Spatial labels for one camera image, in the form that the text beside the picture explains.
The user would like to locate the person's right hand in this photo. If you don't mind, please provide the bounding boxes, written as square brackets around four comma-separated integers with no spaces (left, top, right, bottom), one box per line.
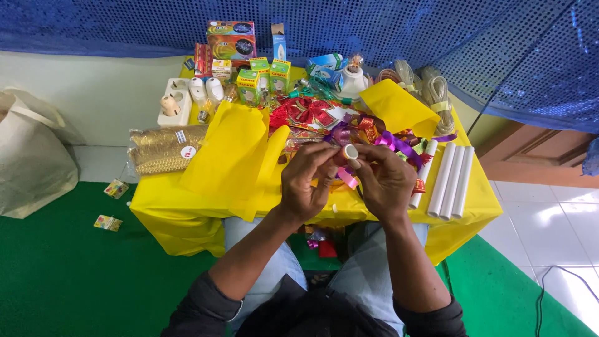
[349,144,419,222]

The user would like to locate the person's left hand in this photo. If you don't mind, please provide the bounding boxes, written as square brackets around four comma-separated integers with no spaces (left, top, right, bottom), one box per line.
[279,142,342,223]

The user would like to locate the pink ribbon strip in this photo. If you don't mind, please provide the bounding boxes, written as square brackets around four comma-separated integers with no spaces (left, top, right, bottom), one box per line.
[336,167,359,190]

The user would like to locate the purple ribbon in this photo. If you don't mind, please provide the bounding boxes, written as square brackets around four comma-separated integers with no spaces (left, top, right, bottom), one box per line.
[374,130,458,170]

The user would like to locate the white plastic tube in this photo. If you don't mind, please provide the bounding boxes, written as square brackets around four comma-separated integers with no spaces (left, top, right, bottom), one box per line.
[451,145,475,220]
[409,139,439,210]
[426,142,457,219]
[439,144,466,222]

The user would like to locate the heap of mixed ribbons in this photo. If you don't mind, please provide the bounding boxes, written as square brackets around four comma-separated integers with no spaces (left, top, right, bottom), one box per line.
[269,96,459,197]

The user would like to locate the red gold ribbon bow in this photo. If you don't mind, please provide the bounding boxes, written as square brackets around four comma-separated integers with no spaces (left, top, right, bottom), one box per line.
[270,97,338,133]

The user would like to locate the large yellow paper sheet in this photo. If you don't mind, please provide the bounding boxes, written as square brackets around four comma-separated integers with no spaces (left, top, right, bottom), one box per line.
[180,100,292,223]

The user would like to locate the small yellow paper sheet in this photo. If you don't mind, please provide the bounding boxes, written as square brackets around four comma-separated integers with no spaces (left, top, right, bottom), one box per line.
[359,79,441,140]

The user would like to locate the person's blue jeans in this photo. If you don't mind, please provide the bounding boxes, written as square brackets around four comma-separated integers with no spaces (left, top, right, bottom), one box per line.
[222,216,430,336]

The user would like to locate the white lamp socket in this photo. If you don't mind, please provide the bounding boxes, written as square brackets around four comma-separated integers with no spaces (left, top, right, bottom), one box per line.
[336,65,371,102]

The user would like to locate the green bulb box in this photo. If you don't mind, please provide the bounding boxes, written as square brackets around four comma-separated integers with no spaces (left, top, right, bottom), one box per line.
[236,69,262,106]
[270,59,292,95]
[249,56,271,90]

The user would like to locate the yellow plastic tablecloth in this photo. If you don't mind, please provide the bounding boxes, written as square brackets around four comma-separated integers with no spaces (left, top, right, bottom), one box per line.
[129,66,504,266]

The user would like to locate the blue white carton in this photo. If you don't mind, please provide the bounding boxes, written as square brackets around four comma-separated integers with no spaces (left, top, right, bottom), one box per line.
[305,52,348,86]

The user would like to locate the clear light bulb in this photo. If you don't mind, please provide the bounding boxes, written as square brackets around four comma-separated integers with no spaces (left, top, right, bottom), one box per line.
[197,98,214,125]

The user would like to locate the person's black shirt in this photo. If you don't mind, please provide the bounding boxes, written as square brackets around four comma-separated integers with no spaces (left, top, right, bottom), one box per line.
[160,270,469,337]

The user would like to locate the small yellow white box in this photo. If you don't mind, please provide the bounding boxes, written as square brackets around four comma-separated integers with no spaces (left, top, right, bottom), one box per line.
[211,59,233,85]

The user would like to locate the tall blue bulb box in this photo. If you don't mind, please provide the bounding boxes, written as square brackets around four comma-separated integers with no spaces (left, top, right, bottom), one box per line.
[271,23,287,62]

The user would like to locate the pack of gold ribbon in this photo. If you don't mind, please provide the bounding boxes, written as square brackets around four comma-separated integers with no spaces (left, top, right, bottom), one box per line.
[127,124,209,177]

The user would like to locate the brown wooden door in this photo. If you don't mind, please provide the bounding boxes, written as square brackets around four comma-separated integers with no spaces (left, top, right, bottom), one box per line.
[468,112,599,190]

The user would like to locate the beige plug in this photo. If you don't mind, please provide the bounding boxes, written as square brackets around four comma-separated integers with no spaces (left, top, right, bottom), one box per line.
[159,95,181,117]

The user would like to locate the blue sequin curtain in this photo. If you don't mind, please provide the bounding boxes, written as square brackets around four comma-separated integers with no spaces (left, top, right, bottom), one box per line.
[0,0,599,178]

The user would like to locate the white power strip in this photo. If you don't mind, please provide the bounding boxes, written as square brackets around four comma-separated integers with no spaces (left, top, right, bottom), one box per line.
[156,78,194,128]

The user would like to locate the red box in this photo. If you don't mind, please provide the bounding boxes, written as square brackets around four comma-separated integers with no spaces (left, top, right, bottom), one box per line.
[194,42,214,78]

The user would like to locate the colourful lamp box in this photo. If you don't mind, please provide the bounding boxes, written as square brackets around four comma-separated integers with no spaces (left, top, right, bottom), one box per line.
[206,20,257,62]

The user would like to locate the small colourful box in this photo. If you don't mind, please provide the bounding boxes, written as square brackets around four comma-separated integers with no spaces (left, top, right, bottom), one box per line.
[103,178,130,200]
[93,214,124,233]

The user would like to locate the green carpet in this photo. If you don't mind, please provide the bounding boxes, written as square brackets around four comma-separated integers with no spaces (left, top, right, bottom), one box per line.
[0,181,599,337]

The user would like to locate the beige tote bag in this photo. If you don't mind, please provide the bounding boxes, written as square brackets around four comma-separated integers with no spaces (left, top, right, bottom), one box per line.
[0,86,81,220]

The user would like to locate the green string light wire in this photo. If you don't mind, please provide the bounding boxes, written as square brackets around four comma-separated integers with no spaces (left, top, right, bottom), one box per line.
[287,76,353,106]

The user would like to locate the clear cable coil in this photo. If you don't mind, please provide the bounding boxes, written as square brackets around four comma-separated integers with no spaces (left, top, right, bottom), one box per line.
[420,66,456,137]
[374,59,425,94]

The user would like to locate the black cable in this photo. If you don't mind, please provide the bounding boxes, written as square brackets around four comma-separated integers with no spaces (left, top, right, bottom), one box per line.
[534,265,599,337]

